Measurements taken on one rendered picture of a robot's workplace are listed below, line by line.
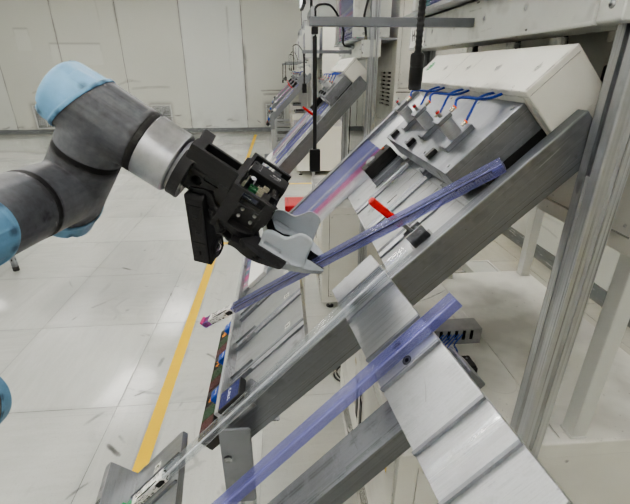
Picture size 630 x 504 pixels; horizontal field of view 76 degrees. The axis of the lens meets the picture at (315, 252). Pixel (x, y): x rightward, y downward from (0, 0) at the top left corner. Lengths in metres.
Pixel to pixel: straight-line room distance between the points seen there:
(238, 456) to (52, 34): 9.90
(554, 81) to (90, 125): 0.55
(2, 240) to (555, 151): 0.62
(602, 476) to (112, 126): 1.06
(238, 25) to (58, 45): 3.55
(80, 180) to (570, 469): 0.98
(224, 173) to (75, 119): 0.16
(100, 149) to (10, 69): 10.23
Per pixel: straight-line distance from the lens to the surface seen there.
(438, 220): 0.65
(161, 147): 0.48
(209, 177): 0.48
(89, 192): 0.53
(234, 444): 0.71
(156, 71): 9.64
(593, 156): 0.64
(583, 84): 0.65
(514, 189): 0.61
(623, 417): 1.09
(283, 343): 0.74
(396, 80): 2.03
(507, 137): 0.63
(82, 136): 0.51
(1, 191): 0.46
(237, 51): 9.36
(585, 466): 1.05
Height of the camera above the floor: 1.26
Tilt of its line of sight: 24 degrees down
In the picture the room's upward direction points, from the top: straight up
